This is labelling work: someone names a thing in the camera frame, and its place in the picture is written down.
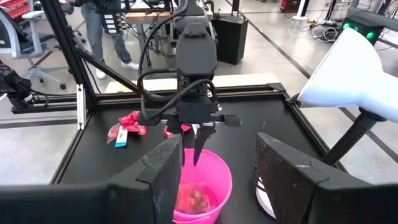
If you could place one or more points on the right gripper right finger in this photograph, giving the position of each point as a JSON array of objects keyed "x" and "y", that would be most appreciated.
[{"x": 295, "y": 186}]

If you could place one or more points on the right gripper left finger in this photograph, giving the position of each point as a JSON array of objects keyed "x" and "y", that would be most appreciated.
[{"x": 140, "y": 193}]

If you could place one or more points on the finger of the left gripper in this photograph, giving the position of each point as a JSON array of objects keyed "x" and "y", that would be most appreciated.
[
  {"x": 183, "y": 149},
  {"x": 203, "y": 133}
]

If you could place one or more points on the white blue Hershey's bar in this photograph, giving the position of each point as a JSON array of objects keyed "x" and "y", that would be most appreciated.
[
  {"x": 194, "y": 128},
  {"x": 121, "y": 138}
]

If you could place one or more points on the red candy pack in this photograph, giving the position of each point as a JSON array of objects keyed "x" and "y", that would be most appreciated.
[
  {"x": 130, "y": 123},
  {"x": 166, "y": 134}
]

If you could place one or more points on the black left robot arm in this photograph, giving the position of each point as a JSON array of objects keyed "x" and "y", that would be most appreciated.
[{"x": 196, "y": 46}]

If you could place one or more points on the pink jack-o'-lantern bucket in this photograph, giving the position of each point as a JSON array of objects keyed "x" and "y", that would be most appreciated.
[{"x": 214, "y": 174}]

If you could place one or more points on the black table mat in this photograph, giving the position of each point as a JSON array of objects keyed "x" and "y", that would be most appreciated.
[{"x": 93, "y": 155}]

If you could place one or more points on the wooden workbench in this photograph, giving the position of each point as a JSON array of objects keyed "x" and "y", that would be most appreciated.
[{"x": 146, "y": 17}]

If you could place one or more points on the black power strip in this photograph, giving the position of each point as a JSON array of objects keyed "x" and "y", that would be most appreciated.
[{"x": 109, "y": 23}]

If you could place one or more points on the white desk lamp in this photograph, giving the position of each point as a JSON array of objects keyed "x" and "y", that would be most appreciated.
[{"x": 348, "y": 74}]

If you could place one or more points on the person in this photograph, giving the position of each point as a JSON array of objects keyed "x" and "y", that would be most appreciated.
[{"x": 93, "y": 25}]

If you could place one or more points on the red tool cabinet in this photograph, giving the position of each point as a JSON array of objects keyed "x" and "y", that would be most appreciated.
[{"x": 289, "y": 5}]

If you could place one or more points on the white stand base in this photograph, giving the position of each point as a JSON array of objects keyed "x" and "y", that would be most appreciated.
[{"x": 300, "y": 14}]

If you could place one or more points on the black device with green lights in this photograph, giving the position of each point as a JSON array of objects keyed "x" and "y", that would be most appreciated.
[{"x": 363, "y": 21}]

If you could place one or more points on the grey office chair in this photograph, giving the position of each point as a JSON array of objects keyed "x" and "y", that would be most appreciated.
[{"x": 34, "y": 28}]

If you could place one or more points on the red storage rack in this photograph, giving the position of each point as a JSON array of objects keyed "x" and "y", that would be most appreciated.
[{"x": 12, "y": 7}]

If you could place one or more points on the silver frame bracket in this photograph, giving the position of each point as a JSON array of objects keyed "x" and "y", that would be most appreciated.
[{"x": 81, "y": 105}]

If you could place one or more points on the black aluminium table frame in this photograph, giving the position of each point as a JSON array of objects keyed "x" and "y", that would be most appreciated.
[{"x": 73, "y": 56}]

